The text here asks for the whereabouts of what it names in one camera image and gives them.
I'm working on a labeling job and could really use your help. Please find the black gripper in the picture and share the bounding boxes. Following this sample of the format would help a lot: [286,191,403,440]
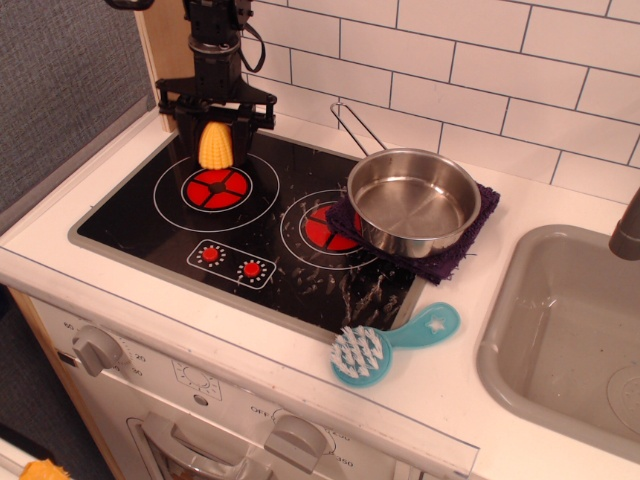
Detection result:
[156,44,277,166]

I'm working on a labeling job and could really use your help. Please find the yellow toy corn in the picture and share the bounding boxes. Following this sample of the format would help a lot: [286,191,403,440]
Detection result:
[198,122,234,170]

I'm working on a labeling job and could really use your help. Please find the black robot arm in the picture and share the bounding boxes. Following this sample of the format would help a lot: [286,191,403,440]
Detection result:
[156,1,277,165]

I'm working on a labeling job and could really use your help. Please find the black toy stove top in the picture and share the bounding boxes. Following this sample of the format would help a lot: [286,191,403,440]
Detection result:
[69,133,425,342]

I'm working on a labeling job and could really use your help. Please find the red left stove knob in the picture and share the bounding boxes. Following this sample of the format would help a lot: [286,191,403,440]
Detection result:
[201,246,220,263]

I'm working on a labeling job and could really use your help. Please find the red stove knob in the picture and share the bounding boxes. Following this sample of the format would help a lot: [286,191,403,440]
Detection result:
[201,246,220,263]
[243,262,262,278]

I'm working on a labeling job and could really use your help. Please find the red right stove knob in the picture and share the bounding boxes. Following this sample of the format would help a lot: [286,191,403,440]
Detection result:
[243,262,262,278]

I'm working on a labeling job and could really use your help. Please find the silver metal pot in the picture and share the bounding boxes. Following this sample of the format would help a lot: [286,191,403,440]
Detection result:
[330,102,483,260]

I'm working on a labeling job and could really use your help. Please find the grey timer knob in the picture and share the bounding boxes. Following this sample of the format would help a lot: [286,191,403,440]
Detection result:
[72,325,123,377]

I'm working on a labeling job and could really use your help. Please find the purple cloth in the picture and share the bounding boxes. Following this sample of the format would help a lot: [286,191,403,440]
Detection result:
[326,184,501,285]

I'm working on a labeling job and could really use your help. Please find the teal scrub brush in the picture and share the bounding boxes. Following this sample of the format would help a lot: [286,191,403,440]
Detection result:
[330,302,461,388]

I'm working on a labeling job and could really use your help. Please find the grey oven knob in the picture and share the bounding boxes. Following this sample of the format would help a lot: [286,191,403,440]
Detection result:
[264,415,328,474]

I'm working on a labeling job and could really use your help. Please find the yellow black object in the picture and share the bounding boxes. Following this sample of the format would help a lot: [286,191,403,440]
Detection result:
[19,459,71,480]

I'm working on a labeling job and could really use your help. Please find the grey sink basin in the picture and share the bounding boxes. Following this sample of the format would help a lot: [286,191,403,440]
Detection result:
[477,225,639,462]

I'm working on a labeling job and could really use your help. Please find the grey faucet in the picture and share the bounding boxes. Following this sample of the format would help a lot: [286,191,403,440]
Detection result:
[609,189,640,261]

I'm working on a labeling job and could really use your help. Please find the wooden post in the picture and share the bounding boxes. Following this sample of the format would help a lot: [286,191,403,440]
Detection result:
[134,0,195,103]

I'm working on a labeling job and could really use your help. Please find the grey oven door handle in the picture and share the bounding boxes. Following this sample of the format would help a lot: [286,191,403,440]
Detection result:
[139,413,273,479]

